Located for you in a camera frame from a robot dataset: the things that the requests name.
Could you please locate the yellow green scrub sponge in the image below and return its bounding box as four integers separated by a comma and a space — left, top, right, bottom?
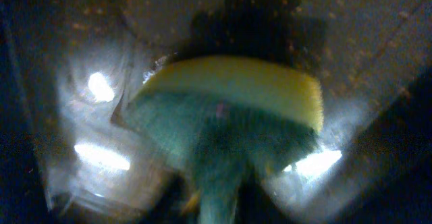
123, 55, 325, 224

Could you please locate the small black tray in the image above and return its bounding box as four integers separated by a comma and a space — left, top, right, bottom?
1, 0, 431, 223

